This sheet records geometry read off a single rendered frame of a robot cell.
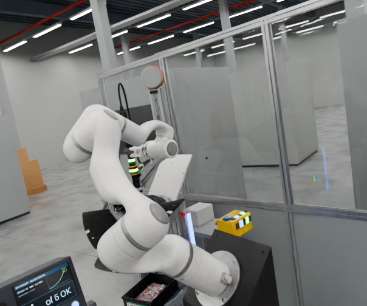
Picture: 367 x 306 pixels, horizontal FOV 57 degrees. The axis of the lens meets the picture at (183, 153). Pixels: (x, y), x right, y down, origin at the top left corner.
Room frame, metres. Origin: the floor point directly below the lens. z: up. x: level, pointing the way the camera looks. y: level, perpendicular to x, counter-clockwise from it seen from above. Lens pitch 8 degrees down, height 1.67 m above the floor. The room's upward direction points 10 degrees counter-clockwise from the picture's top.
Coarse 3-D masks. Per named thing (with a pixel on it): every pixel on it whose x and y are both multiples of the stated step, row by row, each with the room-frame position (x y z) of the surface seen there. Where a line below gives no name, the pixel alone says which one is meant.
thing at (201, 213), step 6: (198, 204) 2.28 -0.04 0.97; (204, 204) 2.26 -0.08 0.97; (210, 204) 2.24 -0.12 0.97; (186, 210) 2.20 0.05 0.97; (192, 210) 2.17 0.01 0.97; (198, 210) 2.16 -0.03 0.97; (204, 210) 2.19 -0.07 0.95; (210, 210) 2.23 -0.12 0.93; (192, 216) 2.16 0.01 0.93; (198, 216) 2.14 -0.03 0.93; (204, 216) 2.18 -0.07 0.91; (210, 216) 2.22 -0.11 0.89; (186, 222) 2.21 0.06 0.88; (192, 222) 2.17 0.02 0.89; (198, 222) 2.14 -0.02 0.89; (204, 222) 2.17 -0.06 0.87
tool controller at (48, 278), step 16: (64, 256) 1.06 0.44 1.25; (32, 272) 0.96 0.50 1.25; (48, 272) 0.97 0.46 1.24; (64, 272) 1.00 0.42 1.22; (0, 288) 0.89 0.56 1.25; (16, 288) 0.91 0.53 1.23; (32, 288) 0.93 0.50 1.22; (48, 288) 0.96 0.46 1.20; (64, 288) 0.98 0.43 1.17; (80, 288) 1.01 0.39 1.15; (0, 304) 0.86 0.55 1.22; (16, 304) 0.89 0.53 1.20; (48, 304) 0.94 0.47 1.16; (64, 304) 0.96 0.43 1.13; (80, 304) 0.99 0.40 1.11
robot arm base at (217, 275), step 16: (208, 256) 1.00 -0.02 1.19; (224, 256) 1.09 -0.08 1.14; (192, 272) 0.94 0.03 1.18; (208, 272) 0.97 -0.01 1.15; (224, 272) 1.01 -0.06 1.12; (240, 272) 1.01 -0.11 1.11; (208, 288) 0.98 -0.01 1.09; (224, 288) 1.00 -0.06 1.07; (208, 304) 1.01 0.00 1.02; (224, 304) 0.97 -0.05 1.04
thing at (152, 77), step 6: (150, 66) 2.39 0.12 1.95; (144, 72) 2.39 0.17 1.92; (150, 72) 2.38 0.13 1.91; (156, 72) 2.37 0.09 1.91; (162, 72) 2.39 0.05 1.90; (144, 78) 2.39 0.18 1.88; (150, 78) 2.38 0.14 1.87; (156, 78) 2.38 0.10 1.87; (162, 78) 2.38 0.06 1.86; (144, 84) 2.40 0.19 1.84; (150, 84) 2.39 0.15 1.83; (156, 84) 2.38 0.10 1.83
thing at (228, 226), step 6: (234, 210) 1.73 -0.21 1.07; (234, 216) 1.64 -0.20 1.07; (240, 216) 1.63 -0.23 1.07; (246, 216) 1.64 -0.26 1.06; (222, 222) 1.60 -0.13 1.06; (228, 222) 1.58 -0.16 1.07; (234, 222) 1.58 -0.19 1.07; (222, 228) 1.61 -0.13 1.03; (228, 228) 1.58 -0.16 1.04; (234, 228) 1.57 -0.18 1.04; (240, 228) 1.60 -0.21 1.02; (246, 228) 1.63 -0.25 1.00; (234, 234) 1.57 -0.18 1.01; (240, 234) 1.60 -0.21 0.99
